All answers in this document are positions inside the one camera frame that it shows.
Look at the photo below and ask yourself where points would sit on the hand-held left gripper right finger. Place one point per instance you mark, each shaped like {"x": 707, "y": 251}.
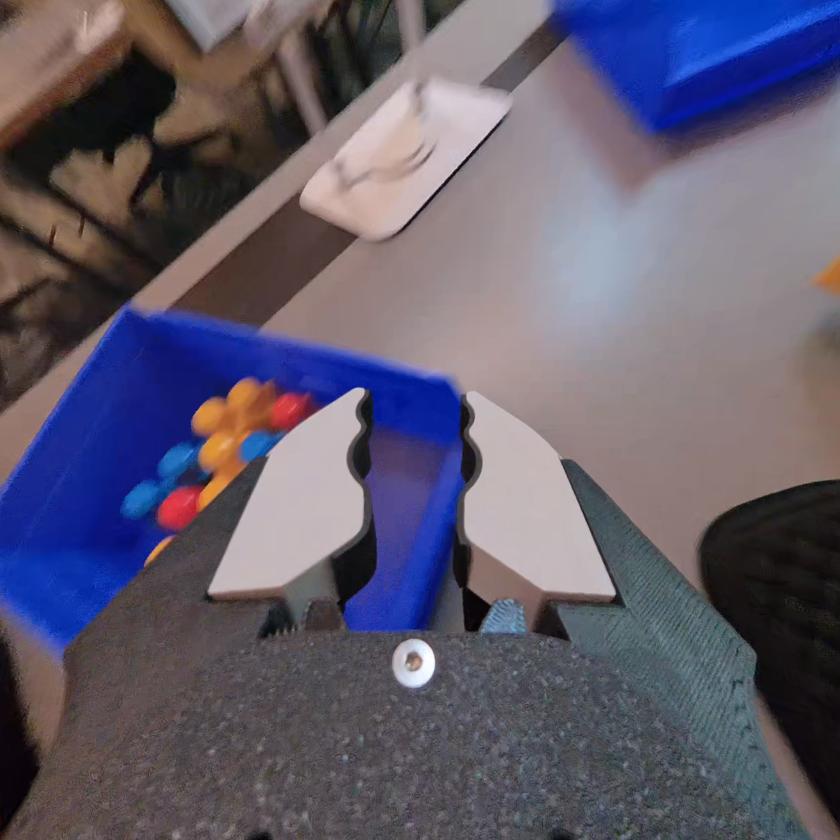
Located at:
{"x": 531, "y": 518}

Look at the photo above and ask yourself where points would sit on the black textured pad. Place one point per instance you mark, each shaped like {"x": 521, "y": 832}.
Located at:
{"x": 787, "y": 623}

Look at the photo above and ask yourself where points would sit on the blue plastic bin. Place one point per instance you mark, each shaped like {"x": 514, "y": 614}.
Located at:
{"x": 709, "y": 59}
{"x": 79, "y": 426}

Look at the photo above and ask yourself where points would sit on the pile of mega blocks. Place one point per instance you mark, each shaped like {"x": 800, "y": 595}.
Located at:
{"x": 223, "y": 446}

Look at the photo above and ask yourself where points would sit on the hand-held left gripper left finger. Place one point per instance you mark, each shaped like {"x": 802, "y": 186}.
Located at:
{"x": 295, "y": 512}

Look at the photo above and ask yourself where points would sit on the white tablet stand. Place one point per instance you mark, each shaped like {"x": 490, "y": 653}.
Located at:
{"x": 407, "y": 157}

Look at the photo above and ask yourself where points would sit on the orange mega block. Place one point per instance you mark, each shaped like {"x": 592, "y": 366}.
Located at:
{"x": 830, "y": 275}

